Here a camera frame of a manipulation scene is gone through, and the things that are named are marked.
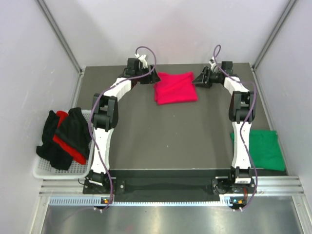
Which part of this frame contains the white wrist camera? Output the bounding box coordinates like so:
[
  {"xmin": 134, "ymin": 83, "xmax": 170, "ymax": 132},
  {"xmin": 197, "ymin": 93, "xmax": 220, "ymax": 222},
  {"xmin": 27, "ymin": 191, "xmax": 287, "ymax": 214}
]
[
  {"xmin": 135, "ymin": 54, "xmax": 148, "ymax": 69},
  {"xmin": 208, "ymin": 57, "xmax": 218, "ymax": 71}
]

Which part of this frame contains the left aluminium frame post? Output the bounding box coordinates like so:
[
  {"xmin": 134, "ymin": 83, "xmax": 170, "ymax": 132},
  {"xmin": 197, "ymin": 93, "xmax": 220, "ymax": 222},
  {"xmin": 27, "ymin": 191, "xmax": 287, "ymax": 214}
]
[{"xmin": 35, "ymin": 0, "xmax": 85, "ymax": 74}]

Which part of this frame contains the black t shirt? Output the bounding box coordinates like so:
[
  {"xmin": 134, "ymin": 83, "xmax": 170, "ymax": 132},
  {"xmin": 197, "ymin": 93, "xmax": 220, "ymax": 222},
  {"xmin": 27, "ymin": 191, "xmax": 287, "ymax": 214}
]
[{"xmin": 36, "ymin": 107, "xmax": 91, "ymax": 171}]

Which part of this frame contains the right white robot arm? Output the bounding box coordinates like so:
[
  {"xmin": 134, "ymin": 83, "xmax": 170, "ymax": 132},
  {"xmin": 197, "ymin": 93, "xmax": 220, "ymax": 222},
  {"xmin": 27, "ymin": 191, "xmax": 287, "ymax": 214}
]
[{"xmin": 193, "ymin": 58, "xmax": 256, "ymax": 174}]

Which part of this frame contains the aluminium front rail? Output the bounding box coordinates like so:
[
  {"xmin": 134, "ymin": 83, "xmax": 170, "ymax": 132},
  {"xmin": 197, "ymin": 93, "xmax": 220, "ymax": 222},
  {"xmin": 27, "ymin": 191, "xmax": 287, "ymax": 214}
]
[{"xmin": 39, "ymin": 175, "xmax": 305, "ymax": 198}]

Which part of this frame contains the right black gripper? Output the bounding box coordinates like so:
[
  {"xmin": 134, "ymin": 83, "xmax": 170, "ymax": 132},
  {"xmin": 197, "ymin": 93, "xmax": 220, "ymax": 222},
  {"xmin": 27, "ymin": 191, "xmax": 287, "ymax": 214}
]
[{"xmin": 191, "ymin": 67, "xmax": 222, "ymax": 89}]

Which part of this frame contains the purple cable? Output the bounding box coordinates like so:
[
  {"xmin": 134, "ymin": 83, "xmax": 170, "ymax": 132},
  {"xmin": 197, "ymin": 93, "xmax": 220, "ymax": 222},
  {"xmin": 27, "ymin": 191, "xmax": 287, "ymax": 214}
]
[
  {"xmin": 88, "ymin": 46, "xmax": 157, "ymax": 212},
  {"xmin": 213, "ymin": 44, "xmax": 258, "ymax": 212}
]

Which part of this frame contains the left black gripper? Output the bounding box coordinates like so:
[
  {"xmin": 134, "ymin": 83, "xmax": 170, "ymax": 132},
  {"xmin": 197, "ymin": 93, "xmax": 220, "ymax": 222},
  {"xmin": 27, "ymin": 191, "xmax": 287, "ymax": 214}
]
[{"xmin": 135, "ymin": 64, "xmax": 160, "ymax": 85}]

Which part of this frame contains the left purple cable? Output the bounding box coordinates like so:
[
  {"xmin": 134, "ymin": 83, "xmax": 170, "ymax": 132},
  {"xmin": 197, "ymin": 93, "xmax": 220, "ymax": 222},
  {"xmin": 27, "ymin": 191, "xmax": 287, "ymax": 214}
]
[{"xmin": 88, "ymin": 46, "xmax": 157, "ymax": 212}]

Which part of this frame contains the aluminium frame post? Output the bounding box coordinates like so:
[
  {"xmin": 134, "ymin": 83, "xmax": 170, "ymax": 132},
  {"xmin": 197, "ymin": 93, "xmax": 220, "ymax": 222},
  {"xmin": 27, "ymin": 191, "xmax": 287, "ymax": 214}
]
[
  {"xmin": 251, "ymin": 0, "xmax": 299, "ymax": 70},
  {"xmin": 35, "ymin": 0, "xmax": 85, "ymax": 74}
]

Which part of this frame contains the pink t shirt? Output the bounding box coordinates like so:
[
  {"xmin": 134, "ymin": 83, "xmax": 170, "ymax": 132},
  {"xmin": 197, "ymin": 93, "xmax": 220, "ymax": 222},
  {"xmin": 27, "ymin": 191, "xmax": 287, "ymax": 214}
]
[{"xmin": 154, "ymin": 72, "xmax": 198, "ymax": 105}]

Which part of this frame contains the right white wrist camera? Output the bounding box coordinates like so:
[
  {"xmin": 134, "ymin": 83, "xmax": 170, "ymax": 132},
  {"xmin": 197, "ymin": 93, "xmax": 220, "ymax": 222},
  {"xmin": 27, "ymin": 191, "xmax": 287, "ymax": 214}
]
[{"xmin": 208, "ymin": 57, "xmax": 218, "ymax": 71}]

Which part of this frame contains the grey slotted cable duct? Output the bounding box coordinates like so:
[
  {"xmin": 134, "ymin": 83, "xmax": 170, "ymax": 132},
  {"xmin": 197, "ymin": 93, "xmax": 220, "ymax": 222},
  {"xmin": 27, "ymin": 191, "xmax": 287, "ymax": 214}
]
[{"xmin": 49, "ymin": 196, "xmax": 247, "ymax": 207}]

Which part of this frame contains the green folded t shirt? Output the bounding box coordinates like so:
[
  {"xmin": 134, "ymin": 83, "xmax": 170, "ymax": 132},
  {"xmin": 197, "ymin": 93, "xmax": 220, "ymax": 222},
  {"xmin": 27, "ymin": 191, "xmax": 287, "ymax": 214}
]
[{"xmin": 230, "ymin": 130, "xmax": 285, "ymax": 172}]

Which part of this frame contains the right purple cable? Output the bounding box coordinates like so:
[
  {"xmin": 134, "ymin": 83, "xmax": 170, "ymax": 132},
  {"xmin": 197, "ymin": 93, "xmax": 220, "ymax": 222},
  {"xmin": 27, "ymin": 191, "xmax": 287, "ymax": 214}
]
[{"xmin": 213, "ymin": 44, "xmax": 258, "ymax": 212}]

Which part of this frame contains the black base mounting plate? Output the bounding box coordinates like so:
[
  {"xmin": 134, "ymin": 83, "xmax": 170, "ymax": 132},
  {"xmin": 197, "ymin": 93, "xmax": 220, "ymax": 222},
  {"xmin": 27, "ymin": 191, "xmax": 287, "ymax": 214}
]
[{"xmin": 83, "ymin": 168, "xmax": 255, "ymax": 195}]

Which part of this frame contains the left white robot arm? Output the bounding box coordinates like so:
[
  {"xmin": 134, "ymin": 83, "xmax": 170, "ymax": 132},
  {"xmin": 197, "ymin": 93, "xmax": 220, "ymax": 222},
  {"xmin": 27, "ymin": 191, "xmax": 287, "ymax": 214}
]
[{"xmin": 90, "ymin": 54, "xmax": 160, "ymax": 175}]

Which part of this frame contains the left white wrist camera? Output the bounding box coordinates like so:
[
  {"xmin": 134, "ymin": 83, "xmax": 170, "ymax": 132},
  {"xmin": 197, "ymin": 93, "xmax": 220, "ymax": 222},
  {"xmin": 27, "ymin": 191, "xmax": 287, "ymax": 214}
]
[{"xmin": 135, "ymin": 54, "xmax": 148, "ymax": 69}]

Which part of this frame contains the right aluminium frame post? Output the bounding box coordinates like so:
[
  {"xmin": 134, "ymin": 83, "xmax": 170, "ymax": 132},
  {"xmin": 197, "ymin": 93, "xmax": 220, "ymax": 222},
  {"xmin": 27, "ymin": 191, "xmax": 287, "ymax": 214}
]
[{"xmin": 251, "ymin": 0, "xmax": 299, "ymax": 70}]

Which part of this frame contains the white plastic basket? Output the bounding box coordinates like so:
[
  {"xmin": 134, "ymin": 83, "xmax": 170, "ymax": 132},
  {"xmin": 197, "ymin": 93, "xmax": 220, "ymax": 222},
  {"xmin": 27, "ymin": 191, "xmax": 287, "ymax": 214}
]
[{"xmin": 33, "ymin": 109, "xmax": 91, "ymax": 180}]

